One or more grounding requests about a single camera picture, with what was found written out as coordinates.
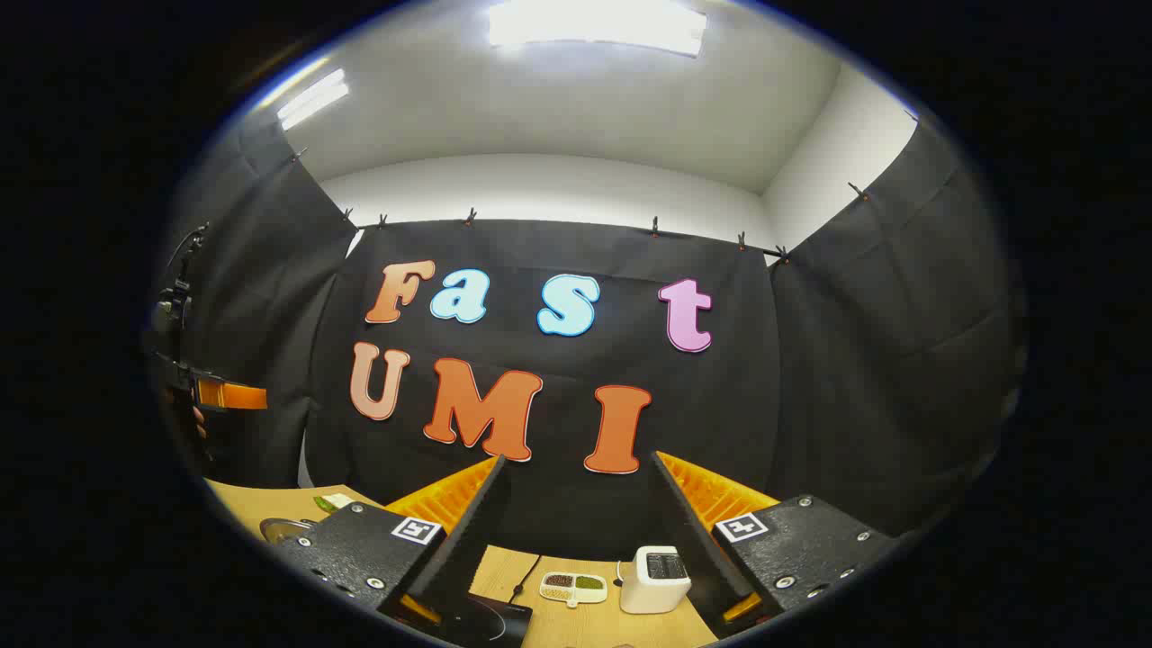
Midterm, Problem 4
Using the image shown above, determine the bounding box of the white toaster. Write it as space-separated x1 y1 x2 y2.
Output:
619 545 692 615

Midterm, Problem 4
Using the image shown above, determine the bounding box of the small ceiling light panel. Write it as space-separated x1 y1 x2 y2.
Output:
277 69 349 130

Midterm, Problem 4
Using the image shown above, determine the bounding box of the black backdrop cloth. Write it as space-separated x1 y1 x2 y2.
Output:
148 108 1027 563

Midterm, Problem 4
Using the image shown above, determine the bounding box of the row of black clips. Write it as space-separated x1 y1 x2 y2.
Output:
290 108 919 266

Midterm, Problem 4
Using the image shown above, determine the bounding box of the black induction cooktop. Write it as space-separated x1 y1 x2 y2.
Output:
441 591 534 648

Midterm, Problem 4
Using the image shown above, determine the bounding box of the white divided dish of beans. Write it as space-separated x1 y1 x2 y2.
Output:
540 572 608 608

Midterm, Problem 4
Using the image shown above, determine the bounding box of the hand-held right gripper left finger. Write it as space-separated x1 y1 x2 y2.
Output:
274 454 512 626

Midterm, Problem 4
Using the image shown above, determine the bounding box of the steel pot with black handle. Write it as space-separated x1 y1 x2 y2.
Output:
259 517 316 545

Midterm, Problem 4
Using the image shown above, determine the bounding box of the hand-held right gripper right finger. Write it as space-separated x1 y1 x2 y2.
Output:
650 450 901 640

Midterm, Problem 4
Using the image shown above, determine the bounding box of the large ceiling light panel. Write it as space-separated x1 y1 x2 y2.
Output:
489 0 707 57

